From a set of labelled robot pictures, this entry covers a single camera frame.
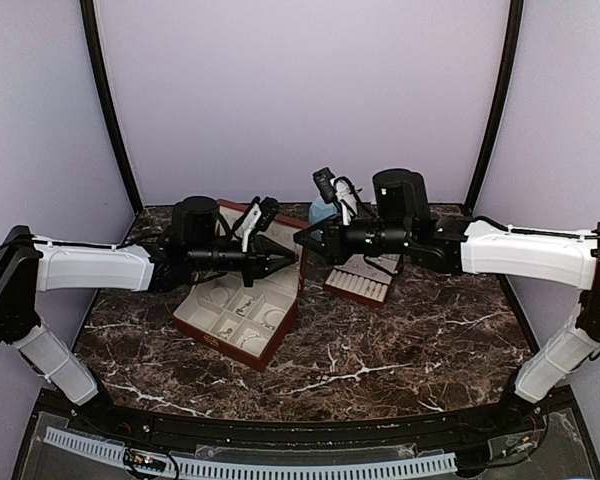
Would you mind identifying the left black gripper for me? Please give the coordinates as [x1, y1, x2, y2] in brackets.
[189, 237, 299, 288]

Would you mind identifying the brown jewelry box cream lining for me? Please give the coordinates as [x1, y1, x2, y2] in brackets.
[173, 214, 309, 371]

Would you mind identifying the brown jewelry tray cream lining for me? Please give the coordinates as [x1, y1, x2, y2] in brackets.
[323, 254, 404, 308]

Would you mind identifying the small silver earring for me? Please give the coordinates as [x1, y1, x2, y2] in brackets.
[218, 327, 233, 338]

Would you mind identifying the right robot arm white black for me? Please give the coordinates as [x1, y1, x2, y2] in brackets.
[294, 168, 600, 434]

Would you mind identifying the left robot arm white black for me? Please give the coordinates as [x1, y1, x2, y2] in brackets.
[0, 196, 297, 436]

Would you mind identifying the light blue upside-down mug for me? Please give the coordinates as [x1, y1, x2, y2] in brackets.
[309, 196, 341, 225]

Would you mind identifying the small circuit board with leds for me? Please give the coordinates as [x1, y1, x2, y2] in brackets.
[123, 449, 167, 472]

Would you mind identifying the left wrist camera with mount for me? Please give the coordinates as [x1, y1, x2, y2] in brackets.
[231, 196, 280, 253]

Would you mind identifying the black front table rail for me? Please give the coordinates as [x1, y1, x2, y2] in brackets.
[34, 387, 576, 459]

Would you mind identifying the white slotted cable duct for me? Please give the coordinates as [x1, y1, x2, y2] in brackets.
[43, 427, 458, 479]

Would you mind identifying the black right corner post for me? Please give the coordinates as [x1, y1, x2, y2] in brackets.
[463, 0, 524, 215]

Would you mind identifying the black corner post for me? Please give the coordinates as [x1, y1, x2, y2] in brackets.
[463, 0, 524, 215]
[79, 0, 144, 215]

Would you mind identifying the black left corner post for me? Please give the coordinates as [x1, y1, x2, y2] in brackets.
[79, 0, 144, 215]

